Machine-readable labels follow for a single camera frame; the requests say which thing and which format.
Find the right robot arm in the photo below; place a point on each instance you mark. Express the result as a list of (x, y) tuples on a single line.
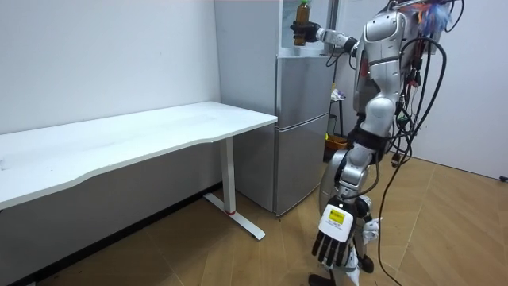
[(337, 38)]

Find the small black side table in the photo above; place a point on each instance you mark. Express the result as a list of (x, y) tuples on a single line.
[(340, 115)]

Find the white desk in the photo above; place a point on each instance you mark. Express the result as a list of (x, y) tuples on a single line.
[(119, 139)]

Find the black plug on floor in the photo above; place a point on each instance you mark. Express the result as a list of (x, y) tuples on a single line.
[(503, 178)]

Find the white crumpled cloth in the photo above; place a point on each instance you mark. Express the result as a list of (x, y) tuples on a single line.
[(337, 94)]

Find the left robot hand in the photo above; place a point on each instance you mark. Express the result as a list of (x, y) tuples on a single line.
[(336, 222)]

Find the yellow basket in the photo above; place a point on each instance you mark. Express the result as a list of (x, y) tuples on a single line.
[(336, 142)]

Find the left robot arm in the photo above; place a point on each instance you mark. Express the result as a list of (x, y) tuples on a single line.
[(379, 113)]

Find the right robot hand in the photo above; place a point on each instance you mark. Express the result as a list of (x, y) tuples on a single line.
[(313, 32)]

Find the brown bottle with green cap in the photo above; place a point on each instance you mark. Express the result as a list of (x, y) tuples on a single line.
[(302, 18)]

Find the grey fridge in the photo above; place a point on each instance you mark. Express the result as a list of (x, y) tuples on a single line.
[(301, 119)]

